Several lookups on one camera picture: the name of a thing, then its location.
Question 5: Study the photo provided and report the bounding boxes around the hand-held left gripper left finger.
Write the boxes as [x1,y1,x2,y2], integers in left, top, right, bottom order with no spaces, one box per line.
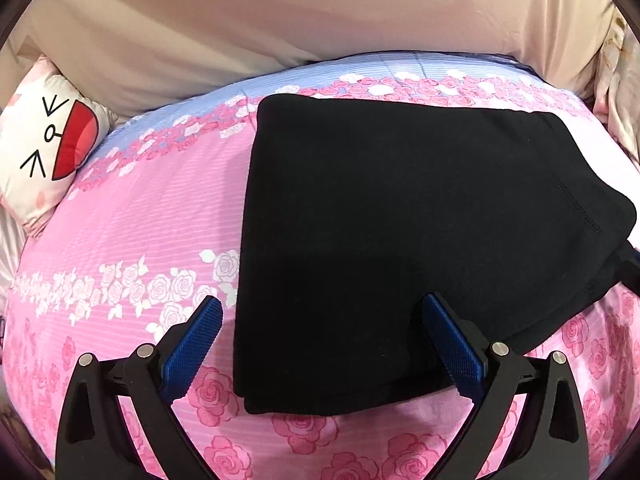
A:
[56,295,224,480]

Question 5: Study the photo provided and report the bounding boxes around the black pants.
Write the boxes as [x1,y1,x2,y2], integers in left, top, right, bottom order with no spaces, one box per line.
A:
[234,94,640,416]

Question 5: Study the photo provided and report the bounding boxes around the beige padded headboard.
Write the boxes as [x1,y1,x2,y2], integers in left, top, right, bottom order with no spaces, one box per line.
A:
[10,0,621,121]

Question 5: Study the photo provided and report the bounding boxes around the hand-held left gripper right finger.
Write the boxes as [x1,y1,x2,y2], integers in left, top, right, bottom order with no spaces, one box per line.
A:
[421,291,588,480]

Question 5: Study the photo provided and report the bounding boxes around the pink rose print bedsheet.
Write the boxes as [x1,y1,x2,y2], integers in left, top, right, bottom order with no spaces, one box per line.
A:
[0,52,640,480]

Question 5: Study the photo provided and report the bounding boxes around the pale floral blanket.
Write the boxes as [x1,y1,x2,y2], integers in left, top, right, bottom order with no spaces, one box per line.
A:
[592,10,640,166]

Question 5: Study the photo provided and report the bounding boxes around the white cartoon face pillow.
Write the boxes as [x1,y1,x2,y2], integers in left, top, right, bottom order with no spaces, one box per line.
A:
[0,55,118,233]

